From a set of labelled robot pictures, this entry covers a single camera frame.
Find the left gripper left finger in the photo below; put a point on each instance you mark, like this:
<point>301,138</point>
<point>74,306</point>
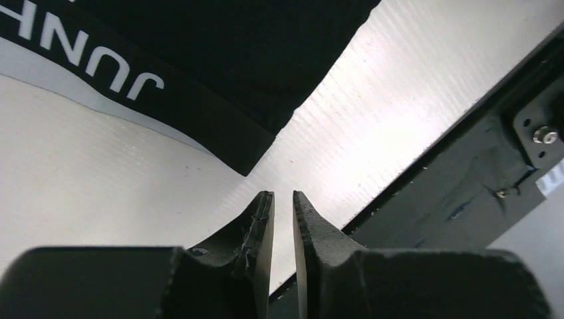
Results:
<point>227,275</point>

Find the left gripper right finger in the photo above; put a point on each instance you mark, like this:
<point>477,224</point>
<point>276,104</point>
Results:
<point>339,278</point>

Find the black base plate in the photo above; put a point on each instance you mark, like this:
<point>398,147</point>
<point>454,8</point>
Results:
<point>478,180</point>

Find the black underwear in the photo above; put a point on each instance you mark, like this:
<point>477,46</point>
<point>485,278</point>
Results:
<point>221,76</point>

